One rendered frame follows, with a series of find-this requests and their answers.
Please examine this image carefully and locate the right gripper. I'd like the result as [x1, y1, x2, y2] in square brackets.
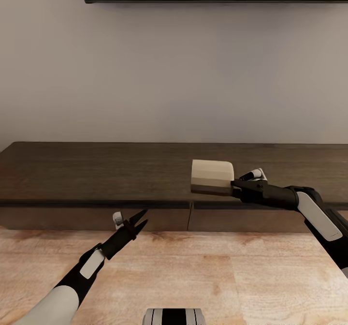
[231, 179, 285, 208]

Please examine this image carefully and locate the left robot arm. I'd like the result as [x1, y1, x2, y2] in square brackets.
[12, 209, 147, 325]

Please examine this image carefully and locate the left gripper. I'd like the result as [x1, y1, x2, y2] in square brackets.
[110, 209, 147, 251]

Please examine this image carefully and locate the pillar candle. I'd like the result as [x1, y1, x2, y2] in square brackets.
[191, 159, 235, 197]

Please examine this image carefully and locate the robot trunk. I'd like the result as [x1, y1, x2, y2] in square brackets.
[142, 308, 206, 325]

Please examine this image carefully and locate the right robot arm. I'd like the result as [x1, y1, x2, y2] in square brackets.
[231, 168, 348, 279]

